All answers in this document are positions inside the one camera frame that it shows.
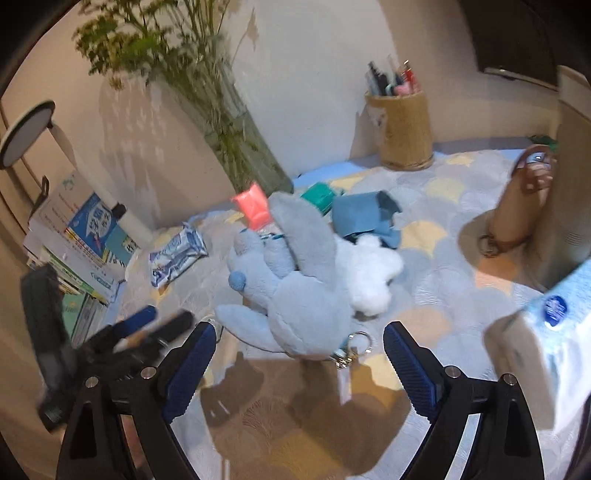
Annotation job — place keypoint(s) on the blue white tissue packet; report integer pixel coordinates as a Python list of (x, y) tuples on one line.
[(180, 253)]

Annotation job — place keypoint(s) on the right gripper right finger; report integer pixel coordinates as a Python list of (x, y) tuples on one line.
[(505, 446)]

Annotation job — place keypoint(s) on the pens in holder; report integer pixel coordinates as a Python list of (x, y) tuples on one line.
[(400, 83)]

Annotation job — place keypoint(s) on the blue cover workbook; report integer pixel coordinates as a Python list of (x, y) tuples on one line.
[(95, 229)]

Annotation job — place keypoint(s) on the white desk lamp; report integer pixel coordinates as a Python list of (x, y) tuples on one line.
[(26, 130)]

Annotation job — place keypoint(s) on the woven pen holder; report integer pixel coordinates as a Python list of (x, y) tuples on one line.
[(402, 130)]

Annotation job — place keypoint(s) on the patterned fan-motif table mat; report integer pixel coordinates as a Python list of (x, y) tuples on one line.
[(257, 415)]

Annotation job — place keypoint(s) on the white fluffy plush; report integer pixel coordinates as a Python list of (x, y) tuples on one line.
[(368, 268)]

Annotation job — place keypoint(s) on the glass flower vase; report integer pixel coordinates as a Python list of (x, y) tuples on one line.
[(207, 93)]

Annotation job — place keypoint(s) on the stack of green books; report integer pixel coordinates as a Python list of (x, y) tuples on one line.
[(85, 292)]

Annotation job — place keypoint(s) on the blue felt pouch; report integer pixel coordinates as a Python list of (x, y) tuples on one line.
[(367, 213)]

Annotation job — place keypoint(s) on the light blue plush toy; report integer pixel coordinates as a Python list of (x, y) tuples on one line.
[(296, 300)]

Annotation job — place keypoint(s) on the teal small box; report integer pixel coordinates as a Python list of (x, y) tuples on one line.
[(321, 195)]

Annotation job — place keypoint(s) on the green flower stems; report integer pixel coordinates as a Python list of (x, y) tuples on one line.
[(125, 39)]

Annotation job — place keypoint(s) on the wall-mounted black television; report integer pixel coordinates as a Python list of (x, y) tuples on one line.
[(529, 40)]

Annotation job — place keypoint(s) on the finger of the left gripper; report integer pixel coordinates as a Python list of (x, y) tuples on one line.
[(150, 343), (110, 335)]

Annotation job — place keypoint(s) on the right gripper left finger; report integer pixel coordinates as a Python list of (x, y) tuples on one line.
[(152, 392)]

